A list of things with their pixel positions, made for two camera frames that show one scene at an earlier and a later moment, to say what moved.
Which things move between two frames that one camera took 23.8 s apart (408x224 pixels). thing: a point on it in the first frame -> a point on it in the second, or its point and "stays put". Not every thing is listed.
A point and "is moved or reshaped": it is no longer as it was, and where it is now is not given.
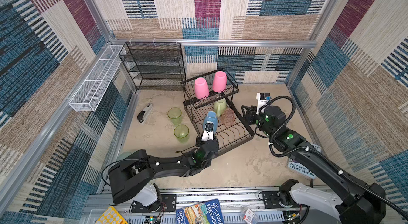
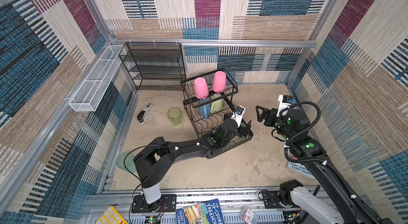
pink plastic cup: [201, 88] stays put
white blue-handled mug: [211, 116] -> [204, 110]
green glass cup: [175, 114] stays put
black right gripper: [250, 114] -> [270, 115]
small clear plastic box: [248, 216] stays put
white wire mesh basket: [88, 95] stays put
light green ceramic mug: [220, 106] is moved or reshaped
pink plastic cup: [219, 82] stays put
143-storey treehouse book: [299, 167] stays put
